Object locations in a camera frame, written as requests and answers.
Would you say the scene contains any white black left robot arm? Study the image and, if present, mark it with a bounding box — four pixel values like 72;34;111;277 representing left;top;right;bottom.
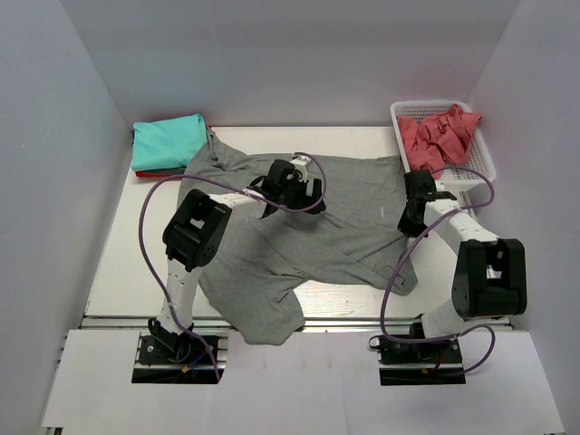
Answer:
138;152;327;362

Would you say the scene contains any purple cable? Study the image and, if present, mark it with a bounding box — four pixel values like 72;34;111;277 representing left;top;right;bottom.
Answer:
139;151;326;384
379;166;498;375

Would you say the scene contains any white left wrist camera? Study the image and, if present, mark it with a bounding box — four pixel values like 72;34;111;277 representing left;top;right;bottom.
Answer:
290;154;312;182

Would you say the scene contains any grey t-shirt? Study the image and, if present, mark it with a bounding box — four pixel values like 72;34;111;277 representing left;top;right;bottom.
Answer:
199;156;417;345

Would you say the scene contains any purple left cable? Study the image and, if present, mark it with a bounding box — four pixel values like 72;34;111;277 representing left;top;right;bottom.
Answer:
139;151;326;384

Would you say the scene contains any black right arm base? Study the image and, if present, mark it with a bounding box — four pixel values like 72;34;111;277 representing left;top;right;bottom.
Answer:
369;335;466;387

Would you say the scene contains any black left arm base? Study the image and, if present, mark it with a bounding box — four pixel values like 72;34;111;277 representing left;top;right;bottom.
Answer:
131;334;218;385

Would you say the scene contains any folded red t-shirt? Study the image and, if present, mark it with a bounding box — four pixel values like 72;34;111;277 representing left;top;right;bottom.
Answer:
134;168;185;181

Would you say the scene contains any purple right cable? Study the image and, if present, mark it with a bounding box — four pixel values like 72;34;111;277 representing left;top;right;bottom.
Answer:
379;166;498;375

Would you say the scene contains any folded teal t-shirt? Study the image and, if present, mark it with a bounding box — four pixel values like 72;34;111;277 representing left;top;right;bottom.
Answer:
131;114;208;172

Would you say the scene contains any crumpled pink t-shirt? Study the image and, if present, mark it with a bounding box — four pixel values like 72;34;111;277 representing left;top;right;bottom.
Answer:
396;104;482;177

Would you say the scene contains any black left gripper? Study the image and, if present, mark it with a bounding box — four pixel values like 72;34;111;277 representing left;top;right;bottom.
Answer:
279;175;325;216

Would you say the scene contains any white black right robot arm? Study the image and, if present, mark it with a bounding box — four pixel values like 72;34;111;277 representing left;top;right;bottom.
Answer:
398;169;527;362

